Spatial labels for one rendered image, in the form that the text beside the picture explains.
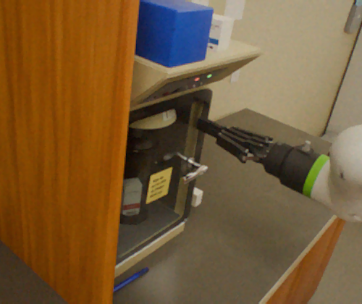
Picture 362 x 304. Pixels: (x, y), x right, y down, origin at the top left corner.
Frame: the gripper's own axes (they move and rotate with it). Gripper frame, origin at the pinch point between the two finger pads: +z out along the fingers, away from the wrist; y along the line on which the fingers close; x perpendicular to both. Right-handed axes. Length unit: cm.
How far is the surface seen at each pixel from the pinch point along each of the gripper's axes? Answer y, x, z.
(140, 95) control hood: 27.1, -14.3, -1.4
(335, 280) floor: -137, 131, -26
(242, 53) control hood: 3.9, -20.1, -6.1
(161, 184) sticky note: 10.9, 13.2, 3.6
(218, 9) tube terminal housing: -1.8, -25.9, 4.9
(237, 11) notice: -85, -13, 48
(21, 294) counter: 41, 37, 16
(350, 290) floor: -136, 131, -36
